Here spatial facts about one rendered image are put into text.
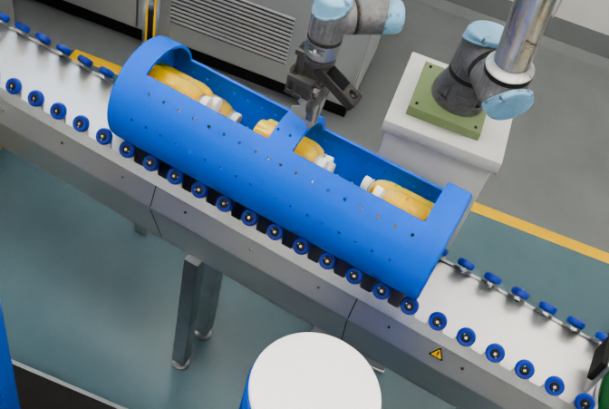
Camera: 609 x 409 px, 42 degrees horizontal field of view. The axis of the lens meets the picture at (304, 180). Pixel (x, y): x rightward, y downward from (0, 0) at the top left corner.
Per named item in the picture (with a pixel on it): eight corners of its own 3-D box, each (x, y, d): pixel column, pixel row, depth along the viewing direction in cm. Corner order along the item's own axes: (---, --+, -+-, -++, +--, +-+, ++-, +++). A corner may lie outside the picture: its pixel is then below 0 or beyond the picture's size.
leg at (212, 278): (200, 323, 284) (218, 216, 238) (214, 331, 283) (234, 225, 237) (191, 335, 281) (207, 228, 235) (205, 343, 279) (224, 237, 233)
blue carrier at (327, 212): (169, 93, 222) (174, 14, 200) (449, 241, 205) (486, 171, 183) (106, 154, 204) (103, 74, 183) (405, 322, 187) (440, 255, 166)
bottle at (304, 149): (253, 121, 187) (321, 157, 183) (265, 113, 193) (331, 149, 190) (243, 146, 190) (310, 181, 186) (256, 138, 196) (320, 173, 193)
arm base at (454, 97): (434, 70, 214) (447, 42, 207) (487, 86, 215) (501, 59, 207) (428, 106, 204) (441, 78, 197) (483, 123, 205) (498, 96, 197)
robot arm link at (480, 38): (484, 53, 207) (505, 13, 197) (503, 89, 200) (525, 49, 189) (443, 53, 204) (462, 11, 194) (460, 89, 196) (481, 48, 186)
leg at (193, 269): (178, 352, 275) (192, 246, 229) (192, 360, 274) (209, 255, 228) (169, 365, 271) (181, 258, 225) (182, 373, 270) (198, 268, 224)
